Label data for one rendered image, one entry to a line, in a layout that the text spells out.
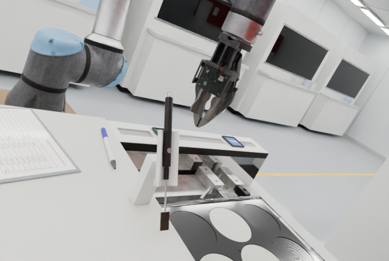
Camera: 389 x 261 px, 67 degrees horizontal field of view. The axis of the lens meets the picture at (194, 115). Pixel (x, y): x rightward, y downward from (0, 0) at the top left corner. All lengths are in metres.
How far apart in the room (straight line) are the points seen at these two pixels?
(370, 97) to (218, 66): 8.50
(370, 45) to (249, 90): 4.87
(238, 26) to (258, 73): 4.62
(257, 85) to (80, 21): 3.06
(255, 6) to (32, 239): 0.50
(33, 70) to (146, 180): 0.49
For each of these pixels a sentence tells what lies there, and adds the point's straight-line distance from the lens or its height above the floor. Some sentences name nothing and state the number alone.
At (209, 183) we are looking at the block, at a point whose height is 0.90.
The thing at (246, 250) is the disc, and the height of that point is 0.90.
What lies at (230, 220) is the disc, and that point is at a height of 0.90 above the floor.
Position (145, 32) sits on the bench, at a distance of 3.79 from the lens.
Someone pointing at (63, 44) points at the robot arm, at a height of 1.07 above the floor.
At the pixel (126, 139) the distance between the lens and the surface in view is 0.68.
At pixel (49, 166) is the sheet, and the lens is 0.51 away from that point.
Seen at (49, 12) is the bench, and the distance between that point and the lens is 3.23.
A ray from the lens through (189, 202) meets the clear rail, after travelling 0.67.
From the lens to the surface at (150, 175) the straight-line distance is 0.46.
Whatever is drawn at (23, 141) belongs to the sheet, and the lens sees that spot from 0.56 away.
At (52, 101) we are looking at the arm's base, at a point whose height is 0.91.
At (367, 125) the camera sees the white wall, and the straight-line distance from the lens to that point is 8.94.
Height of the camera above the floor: 1.26
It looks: 17 degrees down
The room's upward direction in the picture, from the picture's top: 25 degrees clockwise
